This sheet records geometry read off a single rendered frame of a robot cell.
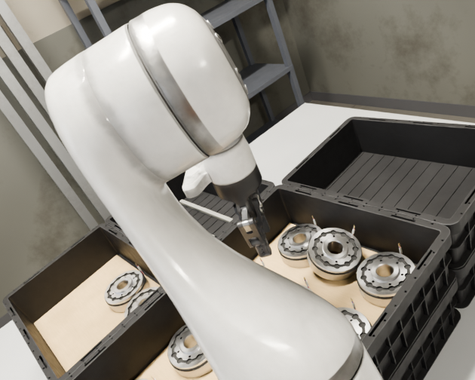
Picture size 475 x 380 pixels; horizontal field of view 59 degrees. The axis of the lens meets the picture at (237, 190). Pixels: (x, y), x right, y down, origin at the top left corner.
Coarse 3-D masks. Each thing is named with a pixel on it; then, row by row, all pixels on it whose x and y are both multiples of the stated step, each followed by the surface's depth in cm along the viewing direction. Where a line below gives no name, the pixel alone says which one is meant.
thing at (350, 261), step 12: (324, 228) 85; (336, 228) 84; (312, 240) 83; (324, 240) 83; (348, 240) 83; (312, 252) 81; (348, 252) 80; (360, 252) 80; (324, 264) 80; (336, 264) 79; (348, 264) 79
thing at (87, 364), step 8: (160, 296) 81; (152, 304) 80; (144, 312) 79; (136, 320) 78; (128, 328) 77; (112, 336) 77; (120, 336) 76; (104, 344) 76; (112, 344) 75; (96, 352) 75; (104, 352) 75; (88, 360) 74; (96, 360) 74; (80, 368) 73; (88, 368) 73; (72, 376) 72; (80, 376) 73
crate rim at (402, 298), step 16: (272, 192) 95; (304, 192) 91; (352, 208) 81; (368, 208) 79; (416, 224) 71; (432, 224) 70; (224, 240) 88; (448, 240) 67; (432, 256) 65; (416, 272) 64; (400, 288) 62; (416, 288) 63; (400, 304) 60; (384, 320) 59; (368, 336) 58; (384, 336) 59; (368, 352) 57
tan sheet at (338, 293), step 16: (288, 224) 100; (256, 256) 95; (272, 256) 93; (368, 256) 83; (288, 272) 87; (304, 272) 86; (320, 288) 81; (336, 288) 80; (352, 288) 78; (336, 304) 77; (368, 304) 74
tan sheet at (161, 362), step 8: (160, 360) 81; (168, 360) 80; (152, 368) 80; (160, 368) 80; (168, 368) 79; (144, 376) 80; (152, 376) 79; (160, 376) 78; (168, 376) 78; (176, 376) 77; (208, 376) 74
